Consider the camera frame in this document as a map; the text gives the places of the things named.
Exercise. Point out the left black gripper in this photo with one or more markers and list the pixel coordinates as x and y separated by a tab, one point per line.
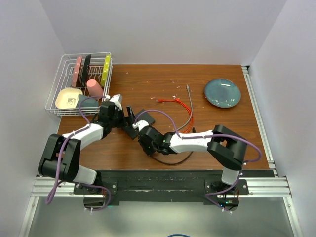
126	121

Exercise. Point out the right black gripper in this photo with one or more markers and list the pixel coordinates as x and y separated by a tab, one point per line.
148	151

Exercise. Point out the black network switch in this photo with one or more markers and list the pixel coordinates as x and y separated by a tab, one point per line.
145	116

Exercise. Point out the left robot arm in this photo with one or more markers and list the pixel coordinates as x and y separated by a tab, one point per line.
61	155

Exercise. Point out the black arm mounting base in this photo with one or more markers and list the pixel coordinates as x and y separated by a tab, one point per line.
158	186

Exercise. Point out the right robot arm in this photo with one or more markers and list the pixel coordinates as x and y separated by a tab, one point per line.
227	147

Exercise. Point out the dark teal cup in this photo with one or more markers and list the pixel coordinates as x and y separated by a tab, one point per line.
86	102

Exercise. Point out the pink cup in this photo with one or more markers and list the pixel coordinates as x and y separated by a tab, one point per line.
94	88

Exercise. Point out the yellow-green plate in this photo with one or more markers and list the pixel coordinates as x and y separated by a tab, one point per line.
105	69

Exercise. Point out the cream square bowl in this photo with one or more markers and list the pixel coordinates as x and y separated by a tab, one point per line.
68	98

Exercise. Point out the black plate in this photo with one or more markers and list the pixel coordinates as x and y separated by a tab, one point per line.
85	69

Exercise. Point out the pink plate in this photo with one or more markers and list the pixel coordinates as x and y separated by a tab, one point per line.
76	71

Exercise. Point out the teal ceramic plate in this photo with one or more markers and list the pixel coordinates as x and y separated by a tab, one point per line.
222	93

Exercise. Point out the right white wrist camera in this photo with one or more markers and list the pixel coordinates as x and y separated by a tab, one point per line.
140	123

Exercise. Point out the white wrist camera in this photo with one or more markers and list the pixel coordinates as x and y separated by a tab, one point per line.
117	100
140	123

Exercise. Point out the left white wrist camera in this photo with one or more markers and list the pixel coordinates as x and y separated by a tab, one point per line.
117	100

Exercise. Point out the white wire dish rack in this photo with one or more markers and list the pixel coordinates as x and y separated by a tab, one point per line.
64	75

